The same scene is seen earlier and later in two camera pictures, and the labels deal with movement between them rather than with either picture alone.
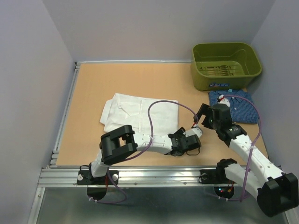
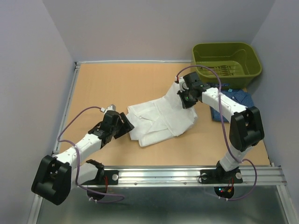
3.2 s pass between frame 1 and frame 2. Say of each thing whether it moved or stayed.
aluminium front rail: stayed
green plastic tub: stayed
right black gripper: moved
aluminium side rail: stayed
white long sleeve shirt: moved
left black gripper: moved
